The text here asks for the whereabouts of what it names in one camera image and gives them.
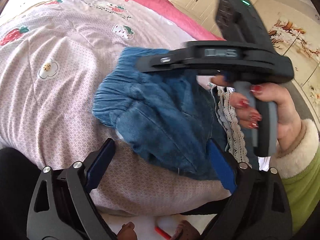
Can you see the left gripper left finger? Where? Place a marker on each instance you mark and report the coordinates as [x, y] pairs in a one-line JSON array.
[[61, 206]]

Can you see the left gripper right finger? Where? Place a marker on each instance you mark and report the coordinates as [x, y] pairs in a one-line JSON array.
[[258, 207]]

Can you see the blue denim lace-trimmed pants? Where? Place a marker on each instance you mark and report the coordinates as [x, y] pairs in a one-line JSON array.
[[167, 118]]

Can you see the right hand red nails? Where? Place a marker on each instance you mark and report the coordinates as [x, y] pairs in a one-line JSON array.
[[289, 122]]

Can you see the green fleece-cuffed right sleeve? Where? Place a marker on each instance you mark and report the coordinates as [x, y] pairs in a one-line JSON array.
[[298, 168]]

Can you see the pink quilt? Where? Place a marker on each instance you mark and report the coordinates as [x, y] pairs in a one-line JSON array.
[[187, 24]]

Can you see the pink strawberry print bedsheet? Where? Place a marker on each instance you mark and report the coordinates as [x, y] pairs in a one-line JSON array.
[[53, 58]]

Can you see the floral wall painting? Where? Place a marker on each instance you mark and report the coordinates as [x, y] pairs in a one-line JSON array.
[[300, 42]]

